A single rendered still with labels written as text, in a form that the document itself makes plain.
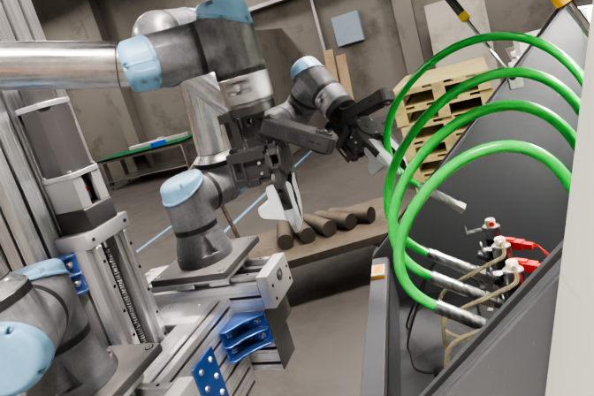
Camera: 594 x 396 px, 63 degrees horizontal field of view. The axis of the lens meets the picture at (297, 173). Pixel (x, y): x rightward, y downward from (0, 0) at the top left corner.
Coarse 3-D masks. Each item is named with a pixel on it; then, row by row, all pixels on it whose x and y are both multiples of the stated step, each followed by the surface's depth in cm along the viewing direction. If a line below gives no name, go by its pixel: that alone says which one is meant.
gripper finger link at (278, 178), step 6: (276, 162) 71; (276, 168) 70; (276, 174) 70; (282, 174) 71; (276, 180) 70; (282, 180) 70; (276, 186) 70; (282, 186) 70; (282, 192) 71; (282, 198) 71; (288, 198) 71; (282, 204) 72; (288, 204) 72
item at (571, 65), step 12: (480, 36) 80; (492, 36) 79; (504, 36) 78; (516, 36) 77; (528, 36) 76; (456, 48) 82; (540, 48) 76; (552, 48) 75; (432, 60) 85; (564, 60) 74; (420, 72) 87; (576, 72) 74; (408, 84) 89; (396, 96) 91; (396, 108) 92; (384, 132) 95; (384, 144) 96
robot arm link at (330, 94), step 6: (330, 84) 105; (336, 84) 106; (324, 90) 105; (330, 90) 104; (336, 90) 104; (342, 90) 105; (318, 96) 105; (324, 96) 104; (330, 96) 104; (336, 96) 103; (342, 96) 104; (318, 102) 105; (324, 102) 104; (330, 102) 103; (318, 108) 107; (324, 108) 104; (324, 114) 106
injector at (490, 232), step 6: (486, 228) 82; (492, 228) 81; (498, 228) 81; (486, 234) 82; (492, 234) 81; (498, 234) 81; (486, 240) 83; (492, 240) 82; (486, 246) 83; (480, 252) 84; (480, 258) 84; (486, 258) 83; (492, 258) 83
